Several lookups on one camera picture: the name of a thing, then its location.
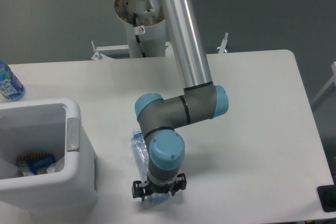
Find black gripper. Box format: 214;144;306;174
132;173;187;201

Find clear plastic bottle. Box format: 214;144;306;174
130;129;170;206

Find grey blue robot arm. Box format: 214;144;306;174
114;0;229;199

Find white plastic trash can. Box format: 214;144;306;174
1;98;98;210

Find blue yellow snack packet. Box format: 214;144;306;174
17;153;56;177

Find black device at table edge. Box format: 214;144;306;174
317;185;335;212

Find blue labelled water bottle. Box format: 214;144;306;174
1;61;25;101

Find white clamp bracket left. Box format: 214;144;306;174
91;40;130;60

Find white clamp bracket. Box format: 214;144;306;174
217;32;229;54
91;40;130;60

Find white clamp bracket right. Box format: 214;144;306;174
217;32;229;54

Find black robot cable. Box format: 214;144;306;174
132;13;147;58

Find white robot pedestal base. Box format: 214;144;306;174
114;0;167;58

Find white table leg frame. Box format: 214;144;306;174
310;62;335;112

